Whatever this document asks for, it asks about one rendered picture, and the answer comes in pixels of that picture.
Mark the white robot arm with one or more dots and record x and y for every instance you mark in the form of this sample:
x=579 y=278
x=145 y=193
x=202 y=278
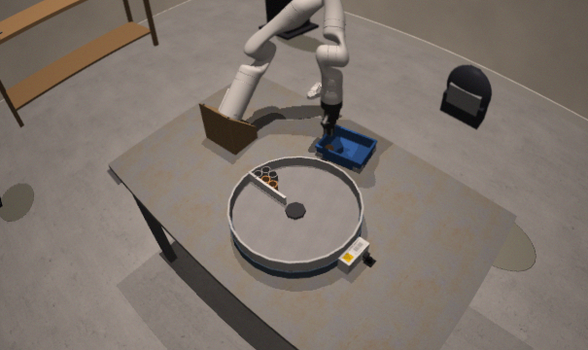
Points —
x=238 y=96

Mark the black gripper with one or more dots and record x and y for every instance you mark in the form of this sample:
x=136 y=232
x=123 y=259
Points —
x=330 y=118

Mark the blue crate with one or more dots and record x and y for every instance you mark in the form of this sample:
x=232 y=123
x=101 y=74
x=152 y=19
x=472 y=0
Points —
x=347 y=143

